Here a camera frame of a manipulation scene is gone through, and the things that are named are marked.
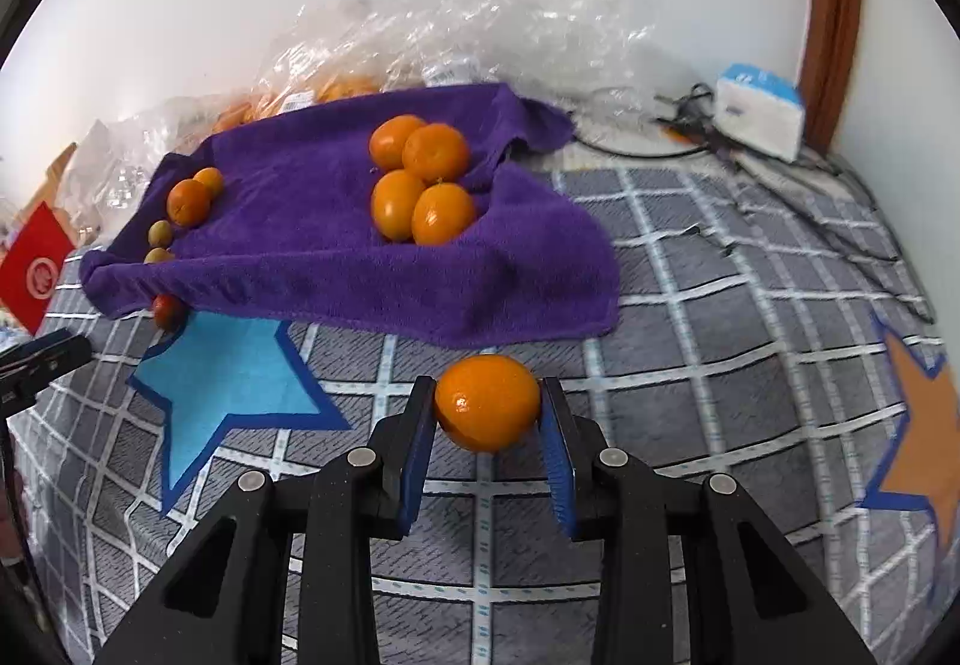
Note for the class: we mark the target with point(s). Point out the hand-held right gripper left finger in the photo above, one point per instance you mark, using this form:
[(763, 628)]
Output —
[(416, 455)]

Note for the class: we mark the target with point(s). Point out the large orange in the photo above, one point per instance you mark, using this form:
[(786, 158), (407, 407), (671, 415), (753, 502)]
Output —
[(487, 412)]

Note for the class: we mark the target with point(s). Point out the orange kumquat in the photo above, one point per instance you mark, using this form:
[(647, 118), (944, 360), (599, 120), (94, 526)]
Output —
[(169, 311)]

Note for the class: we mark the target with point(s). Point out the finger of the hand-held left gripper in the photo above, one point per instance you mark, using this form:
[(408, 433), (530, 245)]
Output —
[(45, 361)]

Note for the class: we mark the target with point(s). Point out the crumpled clear plastic bag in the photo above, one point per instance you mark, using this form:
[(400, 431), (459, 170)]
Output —
[(465, 27)]

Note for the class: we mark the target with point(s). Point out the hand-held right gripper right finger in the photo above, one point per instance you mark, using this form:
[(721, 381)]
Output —
[(556, 455)]

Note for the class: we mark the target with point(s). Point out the yellow pear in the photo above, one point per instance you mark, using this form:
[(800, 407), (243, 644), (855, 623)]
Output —
[(160, 232)]

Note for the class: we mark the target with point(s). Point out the purple towel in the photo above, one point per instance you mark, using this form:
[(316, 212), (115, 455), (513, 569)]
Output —
[(315, 260)]

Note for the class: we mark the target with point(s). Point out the brown-green pear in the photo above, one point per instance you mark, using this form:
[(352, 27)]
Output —
[(157, 255)]

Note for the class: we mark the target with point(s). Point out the small round orange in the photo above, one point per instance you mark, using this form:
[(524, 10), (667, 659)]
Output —
[(211, 179), (187, 201)]

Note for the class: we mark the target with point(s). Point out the mandarin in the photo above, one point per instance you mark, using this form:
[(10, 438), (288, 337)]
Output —
[(396, 204), (436, 152), (391, 140), (444, 213)]

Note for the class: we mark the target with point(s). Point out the grey checked bed sheet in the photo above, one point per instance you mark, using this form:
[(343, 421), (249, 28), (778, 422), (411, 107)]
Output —
[(675, 365)]

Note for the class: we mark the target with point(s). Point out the red paper bag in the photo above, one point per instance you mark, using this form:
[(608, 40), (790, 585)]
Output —
[(34, 271)]

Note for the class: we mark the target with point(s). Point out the brown paper bag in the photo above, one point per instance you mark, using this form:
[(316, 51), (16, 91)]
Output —
[(58, 173)]

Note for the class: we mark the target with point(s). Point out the white and blue box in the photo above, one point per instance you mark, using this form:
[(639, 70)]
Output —
[(759, 110)]

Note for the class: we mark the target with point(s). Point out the wooden door frame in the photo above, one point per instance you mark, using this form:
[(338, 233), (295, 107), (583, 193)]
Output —
[(832, 12)]

